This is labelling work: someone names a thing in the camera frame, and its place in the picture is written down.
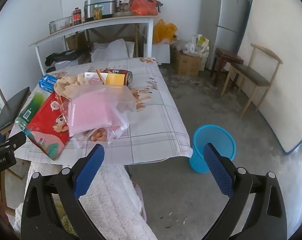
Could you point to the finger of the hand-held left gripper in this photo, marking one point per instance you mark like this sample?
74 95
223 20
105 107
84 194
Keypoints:
15 141

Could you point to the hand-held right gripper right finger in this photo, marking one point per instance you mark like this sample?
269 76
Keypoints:
219 172

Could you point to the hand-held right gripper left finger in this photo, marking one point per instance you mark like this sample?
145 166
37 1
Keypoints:
89 172

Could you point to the green plastic bottle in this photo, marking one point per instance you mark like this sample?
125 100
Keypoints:
33 105

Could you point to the blue plastic waste basket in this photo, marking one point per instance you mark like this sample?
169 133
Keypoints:
203 135

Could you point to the blue and white box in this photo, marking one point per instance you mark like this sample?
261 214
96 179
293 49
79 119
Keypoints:
47 81

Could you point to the wooden chair black seat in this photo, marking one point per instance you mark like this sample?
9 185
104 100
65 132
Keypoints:
11 107

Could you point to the red snack bag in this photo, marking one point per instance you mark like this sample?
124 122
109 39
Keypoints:
48 127

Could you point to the green fluffy cloth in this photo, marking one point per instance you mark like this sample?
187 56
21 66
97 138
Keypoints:
60 205

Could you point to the pink slipper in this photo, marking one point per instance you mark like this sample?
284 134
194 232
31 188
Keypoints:
140 200

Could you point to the clear red printed wrapper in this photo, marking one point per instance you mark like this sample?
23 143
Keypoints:
62 105

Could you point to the clear bag with pink cloth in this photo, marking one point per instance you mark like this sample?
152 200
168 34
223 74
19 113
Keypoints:
96 110

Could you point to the floral tablecloth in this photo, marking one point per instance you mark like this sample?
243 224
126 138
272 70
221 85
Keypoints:
153 130

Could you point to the yellow and white box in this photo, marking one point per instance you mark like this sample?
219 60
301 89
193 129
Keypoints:
114 79

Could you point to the black bag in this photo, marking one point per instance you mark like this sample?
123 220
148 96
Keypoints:
63 57

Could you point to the wooden chair dark seat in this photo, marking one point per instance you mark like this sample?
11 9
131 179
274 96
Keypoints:
250 76

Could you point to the red drink can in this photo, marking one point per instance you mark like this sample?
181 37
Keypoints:
127 77

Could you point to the brown cardboard box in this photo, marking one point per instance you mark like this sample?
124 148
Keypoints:
188 63

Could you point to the small cardboard box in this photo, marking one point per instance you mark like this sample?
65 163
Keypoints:
76 42

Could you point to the dark wooden stool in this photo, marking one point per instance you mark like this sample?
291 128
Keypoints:
228 56

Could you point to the white mattress blue edge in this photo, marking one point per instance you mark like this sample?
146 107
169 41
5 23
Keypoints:
278 67

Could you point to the white foam sheets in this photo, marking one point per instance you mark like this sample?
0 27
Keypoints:
111 50

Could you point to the white plastic bags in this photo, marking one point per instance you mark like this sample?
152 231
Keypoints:
198 45

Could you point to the red sauce jar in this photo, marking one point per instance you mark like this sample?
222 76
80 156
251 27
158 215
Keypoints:
76 17

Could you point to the long white side table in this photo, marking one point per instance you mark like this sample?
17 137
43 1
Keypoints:
103 21

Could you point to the silver refrigerator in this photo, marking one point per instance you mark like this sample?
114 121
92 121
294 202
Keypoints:
223 22

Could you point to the metal tray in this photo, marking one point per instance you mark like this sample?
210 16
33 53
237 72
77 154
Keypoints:
123 14

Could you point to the orange plastic bag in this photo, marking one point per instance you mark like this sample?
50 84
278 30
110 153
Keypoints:
143 5

